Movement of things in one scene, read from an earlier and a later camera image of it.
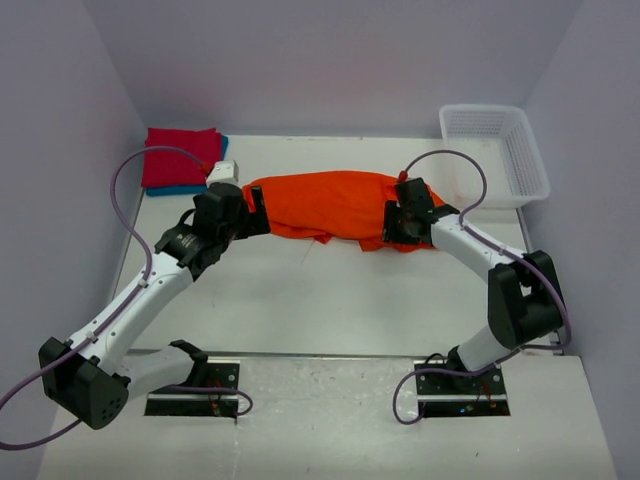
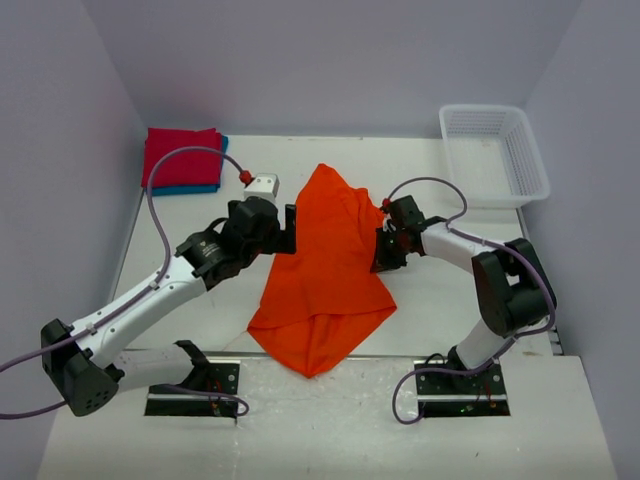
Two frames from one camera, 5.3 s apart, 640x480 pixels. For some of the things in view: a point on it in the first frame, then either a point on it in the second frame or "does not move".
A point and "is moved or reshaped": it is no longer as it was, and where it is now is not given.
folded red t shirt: (166, 168) does not move
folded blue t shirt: (191, 189) does not move
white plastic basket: (503, 138) does not move
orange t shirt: (363, 207) is moved or reshaped
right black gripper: (400, 223) -> (382, 248)
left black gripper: (257, 211) -> (289, 228)
